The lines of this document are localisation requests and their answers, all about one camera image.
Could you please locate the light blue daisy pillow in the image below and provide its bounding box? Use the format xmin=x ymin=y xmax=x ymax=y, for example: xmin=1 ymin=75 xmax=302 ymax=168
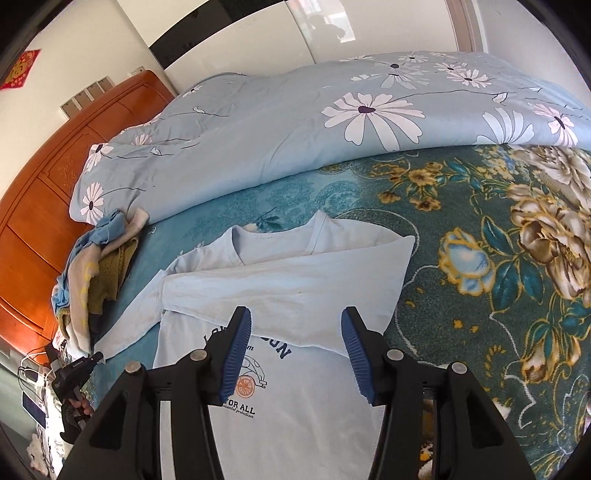
xmin=69 ymin=117 xmax=195 ymax=225

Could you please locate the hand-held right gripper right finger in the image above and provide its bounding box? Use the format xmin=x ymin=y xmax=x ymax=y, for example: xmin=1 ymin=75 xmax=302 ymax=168
xmin=340 ymin=306 xmax=539 ymax=480

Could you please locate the light blue daisy duvet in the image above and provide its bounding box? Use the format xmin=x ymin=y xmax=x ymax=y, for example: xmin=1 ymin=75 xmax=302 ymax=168
xmin=139 ymin=50 xmax=591 ymax=217

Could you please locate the pile of mixed clothes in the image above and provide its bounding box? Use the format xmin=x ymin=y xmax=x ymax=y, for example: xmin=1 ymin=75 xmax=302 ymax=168
xmin=65 ymin=208 xmax=149 ymax=354

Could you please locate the dark cloth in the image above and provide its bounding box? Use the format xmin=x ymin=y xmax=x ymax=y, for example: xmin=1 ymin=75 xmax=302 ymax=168
xmin=88 ymin=300 xmax=116 ymax=342

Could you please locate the row of wall switches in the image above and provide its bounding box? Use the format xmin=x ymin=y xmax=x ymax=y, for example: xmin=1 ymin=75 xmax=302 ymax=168
xmin=60 ymin=76 xmax=115 ymax=116

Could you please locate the red wall decoration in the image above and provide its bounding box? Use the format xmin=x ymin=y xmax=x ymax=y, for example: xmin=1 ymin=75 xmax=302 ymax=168
xmin=0 ymin=48 xmax=41 ymax=92

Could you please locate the light blue printed shirt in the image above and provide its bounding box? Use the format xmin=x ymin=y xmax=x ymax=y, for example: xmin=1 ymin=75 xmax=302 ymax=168
xmin=95 ymin=210 xmax=416 ymax=480

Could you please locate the teal floral blanket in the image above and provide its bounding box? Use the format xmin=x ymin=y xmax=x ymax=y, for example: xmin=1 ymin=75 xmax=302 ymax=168
xmin=28 ymin=143 xmax=591 ymax=480

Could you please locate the blue garment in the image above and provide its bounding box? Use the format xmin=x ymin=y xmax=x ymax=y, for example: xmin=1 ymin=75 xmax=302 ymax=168
xmin=52 ymin=216 xmax=129 ymax=315

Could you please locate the wooden carved headboard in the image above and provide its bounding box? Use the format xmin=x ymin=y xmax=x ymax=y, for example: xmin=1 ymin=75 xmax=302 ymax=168
xmin=0 ymin=69 xmax=178 ymax=358

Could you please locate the white glossy wardrobe black stripe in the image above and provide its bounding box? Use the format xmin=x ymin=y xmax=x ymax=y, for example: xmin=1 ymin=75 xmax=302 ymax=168
xmin=115 ymin=0 xmax=490 ymax=88

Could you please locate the person's left hand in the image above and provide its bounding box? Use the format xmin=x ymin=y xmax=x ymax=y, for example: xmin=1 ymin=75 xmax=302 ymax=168
xmin=60 ymin=396 xmax=98 ymax=444

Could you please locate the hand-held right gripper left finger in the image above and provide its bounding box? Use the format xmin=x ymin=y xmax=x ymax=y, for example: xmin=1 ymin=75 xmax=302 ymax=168
xmin=58 ymin=305 xmax=253 ymax=480

